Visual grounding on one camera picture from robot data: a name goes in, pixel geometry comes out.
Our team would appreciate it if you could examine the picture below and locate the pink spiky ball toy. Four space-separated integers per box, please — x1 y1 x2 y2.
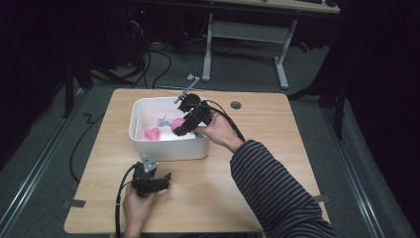
170 117 186 131

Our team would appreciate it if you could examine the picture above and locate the person's right hand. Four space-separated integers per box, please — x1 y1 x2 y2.
192 110 245 154

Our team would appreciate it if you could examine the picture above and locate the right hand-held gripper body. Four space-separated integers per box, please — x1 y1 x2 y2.
173 75 213 127

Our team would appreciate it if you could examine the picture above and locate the pink heart toy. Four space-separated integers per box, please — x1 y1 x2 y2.
143 126 161 142

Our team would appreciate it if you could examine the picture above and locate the person's left hand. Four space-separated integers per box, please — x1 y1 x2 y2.
122 185 158 238

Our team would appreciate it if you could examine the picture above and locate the hand-held gripper black cable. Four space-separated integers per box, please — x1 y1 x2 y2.
189 98 247 143
114 164 138 238

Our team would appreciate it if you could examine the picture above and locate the bundle of black cables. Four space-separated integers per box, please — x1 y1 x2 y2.
130 39 173 89

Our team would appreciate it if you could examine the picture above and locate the black floor cable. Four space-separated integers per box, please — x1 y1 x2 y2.
68 112 107 184

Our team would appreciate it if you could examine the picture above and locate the right hand-held gripper black cable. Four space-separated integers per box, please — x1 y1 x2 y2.
189 98 247 143

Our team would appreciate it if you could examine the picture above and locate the desk with white legs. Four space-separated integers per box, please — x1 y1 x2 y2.
201 0 341 90

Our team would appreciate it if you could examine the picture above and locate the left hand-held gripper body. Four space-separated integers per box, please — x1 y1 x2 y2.
131 155 159 199

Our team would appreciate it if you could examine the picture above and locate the black metal stand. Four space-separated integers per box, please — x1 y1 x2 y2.
62 56 133 120
286 75 351 140

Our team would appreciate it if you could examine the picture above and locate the white plastic bin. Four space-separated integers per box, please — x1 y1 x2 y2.
128 96 211 163

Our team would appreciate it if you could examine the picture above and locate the metal floor rail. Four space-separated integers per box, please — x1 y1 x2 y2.
0 88 87 238
321 107 385 238

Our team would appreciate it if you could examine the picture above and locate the left hand-held gripper black cable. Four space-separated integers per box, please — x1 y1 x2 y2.
114 164 138 238

